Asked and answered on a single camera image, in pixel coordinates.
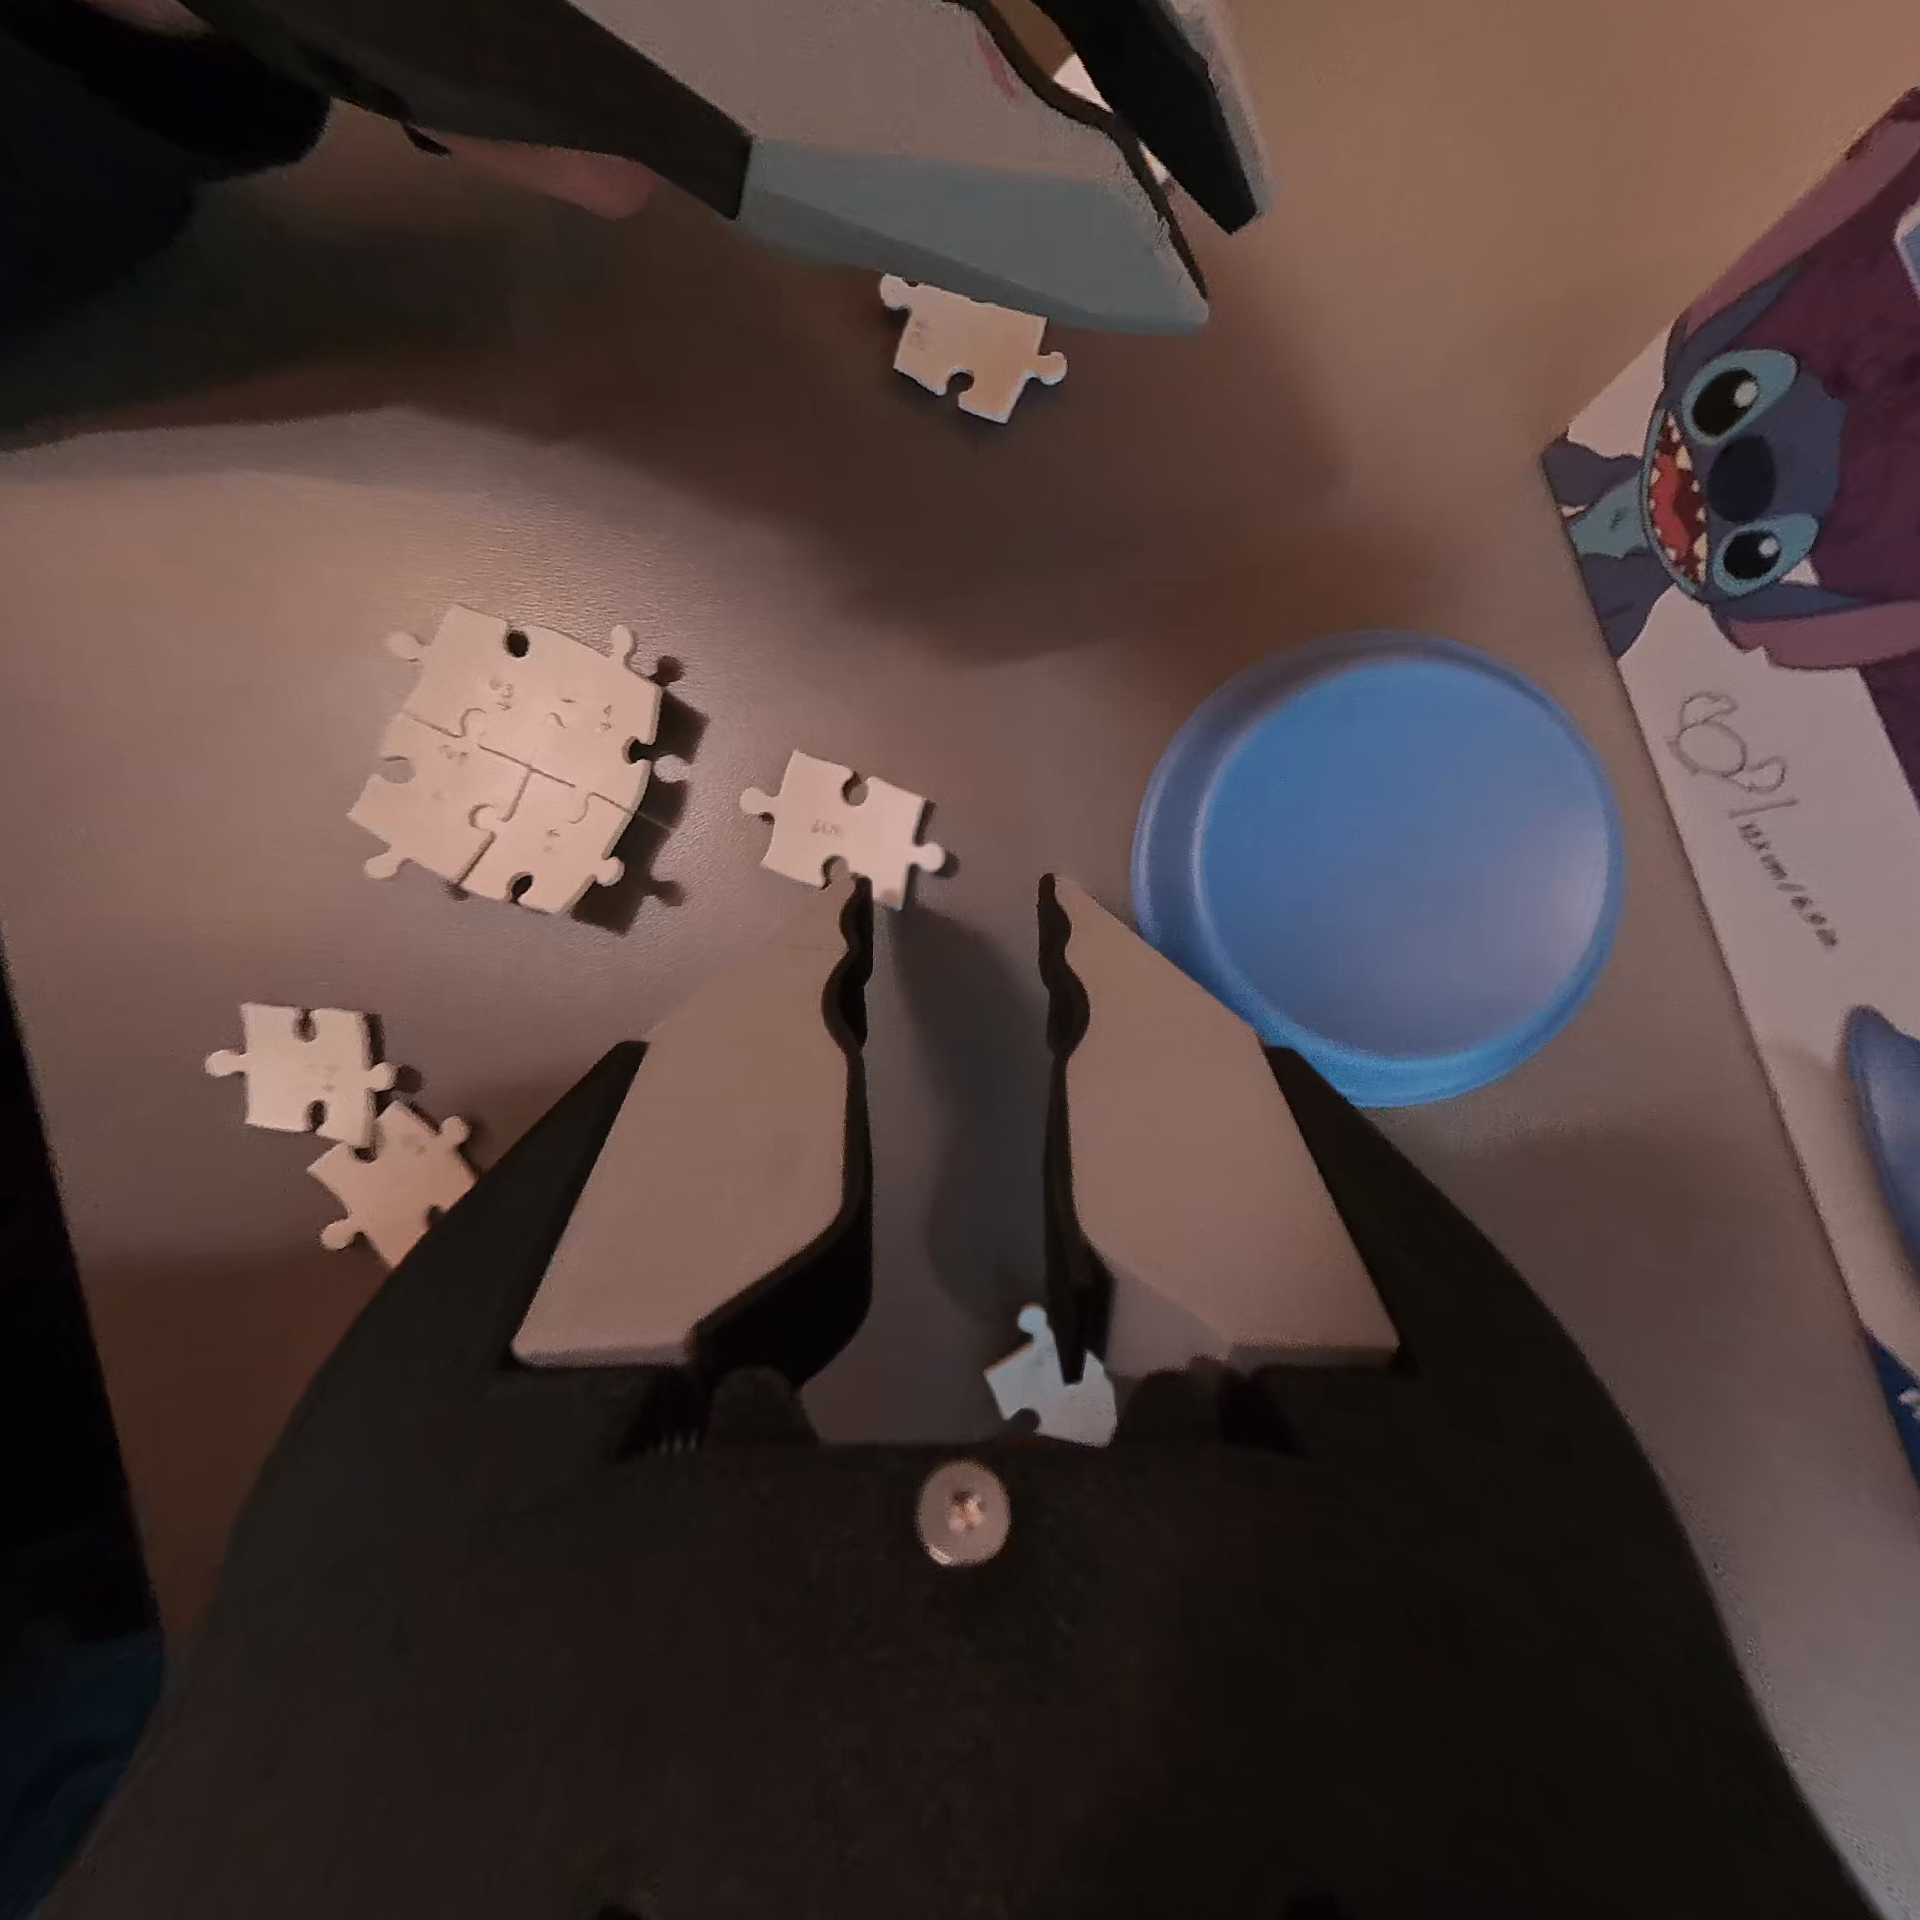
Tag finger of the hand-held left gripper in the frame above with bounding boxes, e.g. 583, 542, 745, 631
1072, 0, 1273, 238
599, 0, 1213, 336

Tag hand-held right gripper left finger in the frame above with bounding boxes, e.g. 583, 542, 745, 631
512, 875, 876, 1394

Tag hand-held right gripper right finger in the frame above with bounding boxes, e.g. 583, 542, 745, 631
1038, 873, 1399, 1391

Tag white puzzle piece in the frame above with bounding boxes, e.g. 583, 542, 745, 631
984, 1303, 1119, 1450
876, 274, 1070, 426
203, 1001, 400, 1138
306, 1101, 480, 1269
737, 749, 950, 911

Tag assembled white puzzle pieces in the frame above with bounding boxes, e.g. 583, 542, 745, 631
347, 603, 672, 919

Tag cartoon print puzzle box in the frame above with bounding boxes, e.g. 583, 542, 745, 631
1542, 90, 1920, 1517

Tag person's left hand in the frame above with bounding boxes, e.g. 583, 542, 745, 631
434, 142, 654, 221

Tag blue round plastic stand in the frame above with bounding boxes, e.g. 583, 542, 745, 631
1131, 631, 1629, 1109

